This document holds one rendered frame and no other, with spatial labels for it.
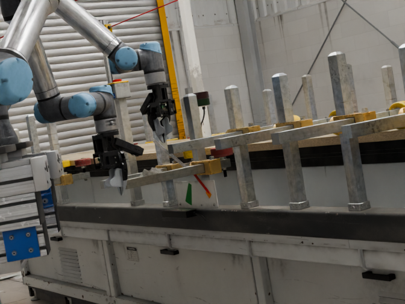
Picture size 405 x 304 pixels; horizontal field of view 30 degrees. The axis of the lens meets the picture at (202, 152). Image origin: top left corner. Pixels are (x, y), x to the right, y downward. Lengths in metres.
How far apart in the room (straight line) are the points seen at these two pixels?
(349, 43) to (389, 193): 9.33
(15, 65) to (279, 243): 1.03
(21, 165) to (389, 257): 1.03
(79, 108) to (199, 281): 1.26
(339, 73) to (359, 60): 9.41
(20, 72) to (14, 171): 0.26
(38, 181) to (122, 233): 1.36
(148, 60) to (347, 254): 1.01
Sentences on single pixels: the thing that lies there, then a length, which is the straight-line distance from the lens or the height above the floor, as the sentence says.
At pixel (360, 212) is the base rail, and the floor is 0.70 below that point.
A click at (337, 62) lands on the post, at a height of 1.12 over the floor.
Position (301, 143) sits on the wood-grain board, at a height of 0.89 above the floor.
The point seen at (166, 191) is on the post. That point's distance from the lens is 2.93.
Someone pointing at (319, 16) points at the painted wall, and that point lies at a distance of 12.03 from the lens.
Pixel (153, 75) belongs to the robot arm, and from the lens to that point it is 2.73.
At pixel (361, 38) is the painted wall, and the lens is 11.48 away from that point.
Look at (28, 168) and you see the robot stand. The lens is 2.06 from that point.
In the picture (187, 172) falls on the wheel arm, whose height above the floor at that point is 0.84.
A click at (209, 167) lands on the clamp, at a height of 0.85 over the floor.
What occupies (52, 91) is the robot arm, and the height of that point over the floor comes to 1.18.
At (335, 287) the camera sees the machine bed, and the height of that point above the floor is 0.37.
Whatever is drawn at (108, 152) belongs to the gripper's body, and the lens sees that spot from 2.46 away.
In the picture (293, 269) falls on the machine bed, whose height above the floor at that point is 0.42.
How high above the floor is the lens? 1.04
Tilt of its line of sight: 3 degrees down
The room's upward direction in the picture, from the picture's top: 9 degrees counter-clockwise
